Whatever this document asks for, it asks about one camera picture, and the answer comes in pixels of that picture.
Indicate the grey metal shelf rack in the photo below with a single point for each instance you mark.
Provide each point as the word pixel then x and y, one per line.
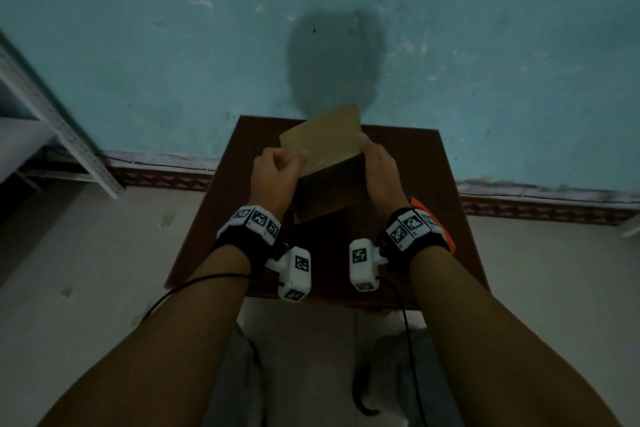
pixel 55 126

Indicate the dark brown wooden table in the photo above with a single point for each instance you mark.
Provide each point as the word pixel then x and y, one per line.
pixel 425 161

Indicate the white wrist camera with marker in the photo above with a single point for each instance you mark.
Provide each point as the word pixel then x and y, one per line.
pixel 294 274
pixel 362 264

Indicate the person's right fingers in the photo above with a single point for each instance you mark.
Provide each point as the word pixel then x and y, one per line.
pixel 366 147

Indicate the person's dark sandal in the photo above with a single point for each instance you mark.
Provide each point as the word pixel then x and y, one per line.
pixel 362 391

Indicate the person's left hand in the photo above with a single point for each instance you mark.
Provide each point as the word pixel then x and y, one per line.
pixel 267 181

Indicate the person's right forearm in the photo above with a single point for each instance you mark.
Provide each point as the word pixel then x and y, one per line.
pixel 490 341

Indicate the person's grey shorts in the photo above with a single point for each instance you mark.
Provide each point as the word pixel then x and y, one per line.
pixel 425 381

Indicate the black wristband with marker tiles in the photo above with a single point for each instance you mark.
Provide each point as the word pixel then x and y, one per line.
pixel 412 231
pixel 252 229

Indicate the person's left forearm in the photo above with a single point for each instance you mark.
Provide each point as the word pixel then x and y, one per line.
pixel 165 341

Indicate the orange tool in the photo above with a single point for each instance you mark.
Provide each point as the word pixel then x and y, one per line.
pixel 446 236

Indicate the brown cardboard box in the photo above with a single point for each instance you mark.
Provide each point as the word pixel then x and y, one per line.
pixel 325 151

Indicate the person's left thumb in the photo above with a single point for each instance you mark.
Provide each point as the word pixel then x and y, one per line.
pixel 295 165

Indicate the person's right hand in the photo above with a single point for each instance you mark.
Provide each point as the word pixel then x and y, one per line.
pixel 382 181

